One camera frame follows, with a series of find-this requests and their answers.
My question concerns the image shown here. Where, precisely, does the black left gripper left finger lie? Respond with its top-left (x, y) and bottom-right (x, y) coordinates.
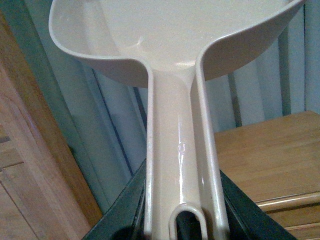
top-left (84, 160), bottom-right (150, 240)

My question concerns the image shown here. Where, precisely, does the wooden bed frame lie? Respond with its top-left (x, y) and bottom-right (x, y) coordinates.
top-left (0, 16), bottom-right (102, 240)

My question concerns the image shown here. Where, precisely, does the beige plastic dustpan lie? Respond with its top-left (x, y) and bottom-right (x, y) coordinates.
top-left (48, 0), bottom-right (304, 240)

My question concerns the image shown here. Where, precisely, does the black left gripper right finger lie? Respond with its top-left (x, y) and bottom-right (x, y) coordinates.
top-left (220, 171), bottom-right (296, 240)

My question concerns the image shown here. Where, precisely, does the wooden nightstand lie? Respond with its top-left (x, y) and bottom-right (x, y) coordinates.
top-left (214, 111), bottom-right (320, 240)

